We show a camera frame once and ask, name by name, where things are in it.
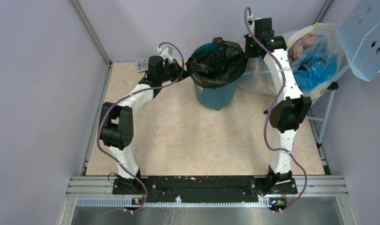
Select translucent bag of trash bags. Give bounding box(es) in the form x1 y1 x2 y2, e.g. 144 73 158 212
238 23 344 99

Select black trash bag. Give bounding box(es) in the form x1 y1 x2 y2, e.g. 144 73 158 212
185 37 248 89

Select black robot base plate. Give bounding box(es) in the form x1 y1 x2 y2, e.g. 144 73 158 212
112 175 298 203

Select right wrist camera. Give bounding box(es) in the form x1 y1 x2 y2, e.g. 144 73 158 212
247 15 255 33

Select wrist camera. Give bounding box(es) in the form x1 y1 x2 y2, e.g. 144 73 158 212
157 46 173 64
247 15 255 33

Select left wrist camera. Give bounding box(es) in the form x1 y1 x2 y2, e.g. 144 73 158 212
157 46 173 64

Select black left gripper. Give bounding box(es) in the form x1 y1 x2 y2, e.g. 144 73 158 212
158 59 190 83

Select purple cable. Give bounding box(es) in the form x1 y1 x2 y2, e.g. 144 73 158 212
96 42 185 215
243 7 308 212

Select white cable duct strip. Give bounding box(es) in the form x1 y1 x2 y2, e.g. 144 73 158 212
76 197 271 208

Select blue playing card box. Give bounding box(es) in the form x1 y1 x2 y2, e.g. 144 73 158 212
136 59 148 73

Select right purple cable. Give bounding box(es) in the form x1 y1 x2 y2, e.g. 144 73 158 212
243 7 308 212

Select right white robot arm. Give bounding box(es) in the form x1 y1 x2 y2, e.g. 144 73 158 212
244 15 312 193

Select teal plastic trash bin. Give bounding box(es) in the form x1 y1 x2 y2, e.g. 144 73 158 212
193 43 239 111

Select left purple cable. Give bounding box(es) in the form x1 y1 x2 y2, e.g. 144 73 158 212
96 42 185 215

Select perforated light blue panel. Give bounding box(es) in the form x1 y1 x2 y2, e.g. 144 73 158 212
335 0 380 82

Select pink trash bag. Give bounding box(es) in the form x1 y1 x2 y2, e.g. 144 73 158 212
288 33 316 63

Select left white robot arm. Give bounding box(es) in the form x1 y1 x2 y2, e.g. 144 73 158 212
97 56 186 194

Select blue trash bag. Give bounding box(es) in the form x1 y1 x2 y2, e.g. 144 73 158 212
290 35 338 94

